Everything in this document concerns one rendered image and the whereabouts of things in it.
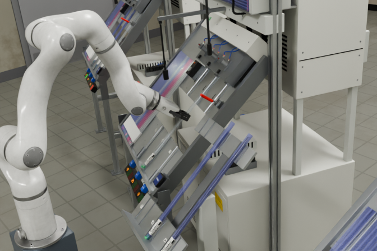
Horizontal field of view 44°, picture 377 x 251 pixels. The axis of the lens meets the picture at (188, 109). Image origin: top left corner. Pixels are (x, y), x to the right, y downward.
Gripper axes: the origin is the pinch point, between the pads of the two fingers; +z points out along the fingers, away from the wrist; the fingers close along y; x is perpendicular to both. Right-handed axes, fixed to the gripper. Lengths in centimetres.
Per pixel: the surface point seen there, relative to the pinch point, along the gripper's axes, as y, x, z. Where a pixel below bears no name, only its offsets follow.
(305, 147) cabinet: 1, -12, 68
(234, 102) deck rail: -21.0, -18.0, 4.9
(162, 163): -9.9, 20.3, -2.2
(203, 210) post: -45.8, 18.3, 2.1
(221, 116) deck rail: -21.0, -10.7, 3.2
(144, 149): 9.7, 24.5, -3.3
